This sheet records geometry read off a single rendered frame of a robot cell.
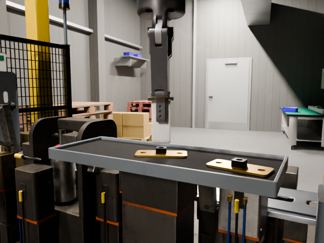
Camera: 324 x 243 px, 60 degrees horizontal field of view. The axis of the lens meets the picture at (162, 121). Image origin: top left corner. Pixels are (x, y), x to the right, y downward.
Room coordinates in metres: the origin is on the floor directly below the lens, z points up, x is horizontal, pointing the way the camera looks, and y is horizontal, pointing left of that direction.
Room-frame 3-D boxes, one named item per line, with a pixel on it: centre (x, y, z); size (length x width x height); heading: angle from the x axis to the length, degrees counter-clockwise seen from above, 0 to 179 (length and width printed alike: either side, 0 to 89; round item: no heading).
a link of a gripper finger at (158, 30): (0.41, 0.00, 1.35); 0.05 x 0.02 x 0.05; 176
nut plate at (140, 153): (0.45, 0.00, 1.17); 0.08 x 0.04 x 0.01; 86
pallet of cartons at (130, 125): (6.77, 0.83, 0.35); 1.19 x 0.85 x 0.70; 70
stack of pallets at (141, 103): (8.38, 0.42, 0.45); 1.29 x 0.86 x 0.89; 160
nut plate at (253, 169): (0.37, -0.10, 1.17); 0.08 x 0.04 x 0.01; 53
